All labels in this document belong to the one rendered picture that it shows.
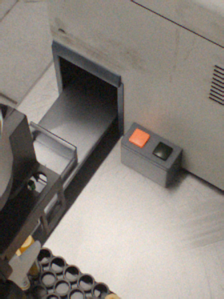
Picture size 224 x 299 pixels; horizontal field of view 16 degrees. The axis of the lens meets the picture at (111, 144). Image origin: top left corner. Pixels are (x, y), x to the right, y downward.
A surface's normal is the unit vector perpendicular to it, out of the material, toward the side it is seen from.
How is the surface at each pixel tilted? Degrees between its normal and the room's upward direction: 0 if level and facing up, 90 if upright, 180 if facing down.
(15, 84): 0
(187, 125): 90
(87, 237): 0
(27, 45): 0
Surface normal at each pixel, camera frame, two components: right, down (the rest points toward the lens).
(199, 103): -0.54, 0.76
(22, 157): 0.84, 0.47
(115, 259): -0.02, -0.44
